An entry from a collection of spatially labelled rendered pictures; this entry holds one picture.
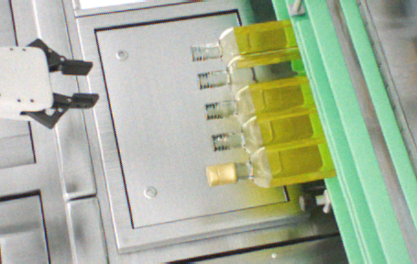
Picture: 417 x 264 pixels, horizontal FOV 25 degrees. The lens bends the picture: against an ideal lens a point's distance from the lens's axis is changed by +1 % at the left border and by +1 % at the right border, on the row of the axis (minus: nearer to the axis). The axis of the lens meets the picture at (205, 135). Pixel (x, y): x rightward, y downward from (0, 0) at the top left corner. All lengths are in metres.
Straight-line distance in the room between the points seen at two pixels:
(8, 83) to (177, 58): 0.50
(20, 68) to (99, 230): 0.38
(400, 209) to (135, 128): 0.53
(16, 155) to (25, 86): 0.39
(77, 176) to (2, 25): 0.37
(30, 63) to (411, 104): 0.56
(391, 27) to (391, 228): 0.33
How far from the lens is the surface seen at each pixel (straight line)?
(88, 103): 1.34
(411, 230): 1.35
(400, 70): 1.44
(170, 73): 1.71
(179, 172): 1.61
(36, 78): 1.32
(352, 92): 1.43
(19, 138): 1.70
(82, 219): 1.58
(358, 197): 1.43
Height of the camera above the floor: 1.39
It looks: 9 degrees down
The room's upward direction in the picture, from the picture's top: 99 degrees counter-clockwise
